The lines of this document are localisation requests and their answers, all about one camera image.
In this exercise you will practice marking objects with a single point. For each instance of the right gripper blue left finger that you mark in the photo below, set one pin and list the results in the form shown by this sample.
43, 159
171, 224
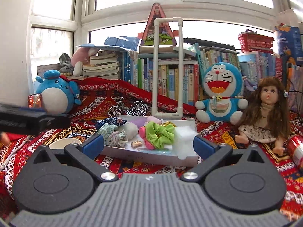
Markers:
93, 146

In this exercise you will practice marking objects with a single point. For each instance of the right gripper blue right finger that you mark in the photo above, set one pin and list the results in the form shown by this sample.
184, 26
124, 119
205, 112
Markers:
203, 147

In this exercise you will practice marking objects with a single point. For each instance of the white foam block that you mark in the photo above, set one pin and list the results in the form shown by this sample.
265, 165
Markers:
183, 142

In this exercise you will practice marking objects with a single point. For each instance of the green checkered cloth pouch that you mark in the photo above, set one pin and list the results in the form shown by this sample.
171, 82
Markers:
112, 136

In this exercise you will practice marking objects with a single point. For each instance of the dark blue patterned scrunchie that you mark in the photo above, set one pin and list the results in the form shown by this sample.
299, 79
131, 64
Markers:
116, 121

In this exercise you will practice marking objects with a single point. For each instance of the blue face mask pack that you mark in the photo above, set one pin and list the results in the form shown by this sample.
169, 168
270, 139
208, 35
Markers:
155, 152

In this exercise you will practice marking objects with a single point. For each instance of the white fluffy plush toy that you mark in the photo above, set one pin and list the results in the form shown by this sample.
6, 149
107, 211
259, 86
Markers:
130, 129

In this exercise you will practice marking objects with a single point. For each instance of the gold sequin heart cushion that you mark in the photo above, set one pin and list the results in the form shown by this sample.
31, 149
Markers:
168, 123

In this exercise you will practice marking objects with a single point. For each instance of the green scrunchie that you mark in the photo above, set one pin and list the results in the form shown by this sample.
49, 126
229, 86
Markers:
158, 135

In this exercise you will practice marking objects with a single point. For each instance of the pink scrunchie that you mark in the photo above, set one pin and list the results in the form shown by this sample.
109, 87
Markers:
142, 133

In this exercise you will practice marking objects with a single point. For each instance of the purple plush toy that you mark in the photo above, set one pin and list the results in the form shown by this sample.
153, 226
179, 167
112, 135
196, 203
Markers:
139, 122

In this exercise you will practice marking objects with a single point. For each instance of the pink sock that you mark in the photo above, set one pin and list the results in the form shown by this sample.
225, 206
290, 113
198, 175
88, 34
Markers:
154, 119

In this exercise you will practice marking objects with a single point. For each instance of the person left hand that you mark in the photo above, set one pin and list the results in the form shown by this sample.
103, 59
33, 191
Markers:
4, 139

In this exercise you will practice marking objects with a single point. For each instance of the smartphone with red case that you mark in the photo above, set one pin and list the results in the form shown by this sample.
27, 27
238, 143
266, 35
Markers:
35, 101

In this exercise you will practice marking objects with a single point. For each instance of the white paper cup with cat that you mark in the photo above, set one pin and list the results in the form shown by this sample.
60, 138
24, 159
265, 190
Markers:
60, 144

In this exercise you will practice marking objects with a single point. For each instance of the white cardboard tray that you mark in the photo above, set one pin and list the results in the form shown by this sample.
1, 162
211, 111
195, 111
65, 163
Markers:
129, 153

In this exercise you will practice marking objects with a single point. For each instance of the blue round plush toy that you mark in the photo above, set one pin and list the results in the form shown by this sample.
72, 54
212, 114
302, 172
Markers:
59, 95

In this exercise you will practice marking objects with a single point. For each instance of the miniature metal bicycle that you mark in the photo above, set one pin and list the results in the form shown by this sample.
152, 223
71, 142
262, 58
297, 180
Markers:
137, 108

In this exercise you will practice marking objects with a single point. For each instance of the Doraemon plush toy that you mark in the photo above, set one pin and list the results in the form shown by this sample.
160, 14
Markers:
223, 83

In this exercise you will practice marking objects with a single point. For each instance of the brown haired doll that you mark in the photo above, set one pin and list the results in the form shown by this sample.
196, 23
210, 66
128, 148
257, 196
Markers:
266, 119

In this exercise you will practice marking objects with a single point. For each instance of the stack of books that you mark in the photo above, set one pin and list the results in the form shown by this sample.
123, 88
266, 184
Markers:
105, 64

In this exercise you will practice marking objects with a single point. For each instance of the pink plush toy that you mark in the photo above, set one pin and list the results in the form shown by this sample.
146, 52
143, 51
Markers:
82, 57

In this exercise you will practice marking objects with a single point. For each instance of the red soda can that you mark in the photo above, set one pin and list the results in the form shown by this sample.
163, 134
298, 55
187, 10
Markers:
295, 150

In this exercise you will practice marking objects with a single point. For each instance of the row of books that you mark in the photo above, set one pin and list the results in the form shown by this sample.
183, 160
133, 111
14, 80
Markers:
138, 68

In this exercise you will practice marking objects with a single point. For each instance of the red plastic basket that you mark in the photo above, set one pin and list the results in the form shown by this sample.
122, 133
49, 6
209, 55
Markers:
252, 41

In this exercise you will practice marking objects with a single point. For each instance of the triangular colourful toy box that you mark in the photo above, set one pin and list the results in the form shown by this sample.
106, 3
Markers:
166, 36

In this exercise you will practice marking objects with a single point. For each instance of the blue cardboard box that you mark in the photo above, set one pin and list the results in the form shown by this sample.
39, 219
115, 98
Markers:
289, 43

